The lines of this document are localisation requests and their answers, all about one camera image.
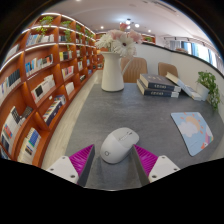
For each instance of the white computer mouse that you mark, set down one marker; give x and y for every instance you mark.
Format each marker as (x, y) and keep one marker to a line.
(116, 146)

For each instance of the orange shelf unit with plants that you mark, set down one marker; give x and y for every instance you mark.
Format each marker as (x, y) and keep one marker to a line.
(148, 38)

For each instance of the glass window with curtains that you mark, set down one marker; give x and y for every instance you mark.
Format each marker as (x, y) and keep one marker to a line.
(200, 51)

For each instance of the pastel cartoon print mouse pad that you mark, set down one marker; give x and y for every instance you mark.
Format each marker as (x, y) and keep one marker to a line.
(193, 131)

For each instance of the thick white book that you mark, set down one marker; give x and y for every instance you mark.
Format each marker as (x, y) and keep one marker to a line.
(176, 81)

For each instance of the white book with blue cover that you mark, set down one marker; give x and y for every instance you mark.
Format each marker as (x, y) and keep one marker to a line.
(193, 94)

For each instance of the green potted plant white pot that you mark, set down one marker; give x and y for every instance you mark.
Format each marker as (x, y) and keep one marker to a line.
(208, 83)

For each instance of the large orange wooden bookshelf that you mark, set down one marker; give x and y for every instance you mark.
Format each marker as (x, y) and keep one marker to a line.
(36, 86)

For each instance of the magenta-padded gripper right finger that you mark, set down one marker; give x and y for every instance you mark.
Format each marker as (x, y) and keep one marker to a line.
(161, 166)

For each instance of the multi-bulb ceiling lamp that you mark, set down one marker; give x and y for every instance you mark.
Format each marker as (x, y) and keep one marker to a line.
(128, 22)

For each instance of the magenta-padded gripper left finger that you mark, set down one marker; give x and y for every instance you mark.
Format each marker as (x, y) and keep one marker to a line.
(63, 167)

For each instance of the tan upholstered chair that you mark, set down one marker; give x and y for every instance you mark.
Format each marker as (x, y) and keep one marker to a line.
(166, 69)
(135, 70)

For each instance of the white ceramic pitcher vase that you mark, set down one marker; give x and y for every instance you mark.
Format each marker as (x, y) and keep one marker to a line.
(111, 75)

